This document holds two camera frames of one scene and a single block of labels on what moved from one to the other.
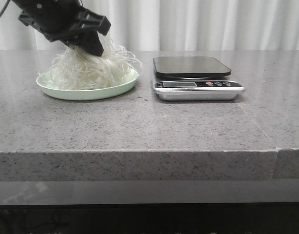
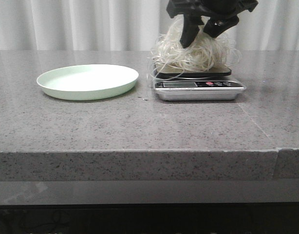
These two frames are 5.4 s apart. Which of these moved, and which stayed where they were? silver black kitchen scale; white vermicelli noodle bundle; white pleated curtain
Moved: white vermicelli noodle bundle
Stayed: silver black kitchen scale; white pleated curtain
